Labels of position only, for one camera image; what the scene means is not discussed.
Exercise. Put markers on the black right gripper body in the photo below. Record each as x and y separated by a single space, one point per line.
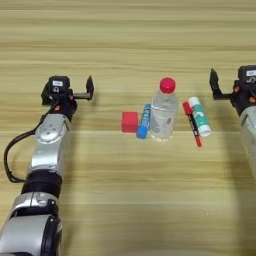
245 96

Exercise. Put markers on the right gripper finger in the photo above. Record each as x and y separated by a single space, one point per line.
214 81

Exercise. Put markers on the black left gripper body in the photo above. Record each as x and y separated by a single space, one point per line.
65 105

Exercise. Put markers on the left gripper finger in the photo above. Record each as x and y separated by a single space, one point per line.
45 96
89 85

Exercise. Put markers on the white and green glue stick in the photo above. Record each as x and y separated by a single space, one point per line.
200 116

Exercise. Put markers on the red cube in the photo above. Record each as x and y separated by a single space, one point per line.
129 122

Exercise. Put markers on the clear bottle with red cap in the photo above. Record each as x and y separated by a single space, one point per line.
164 113

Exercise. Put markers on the blue glue stick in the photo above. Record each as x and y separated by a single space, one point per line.
144 121

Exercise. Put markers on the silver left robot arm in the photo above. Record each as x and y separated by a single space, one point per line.
50 140

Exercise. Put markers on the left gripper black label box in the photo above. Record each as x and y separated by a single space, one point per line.
59 85

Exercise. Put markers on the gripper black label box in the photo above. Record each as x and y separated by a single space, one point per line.
59 85
248 74

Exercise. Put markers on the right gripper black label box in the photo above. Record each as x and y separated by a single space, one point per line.
248 74

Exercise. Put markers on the red marker pen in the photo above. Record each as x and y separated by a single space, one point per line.
192 125

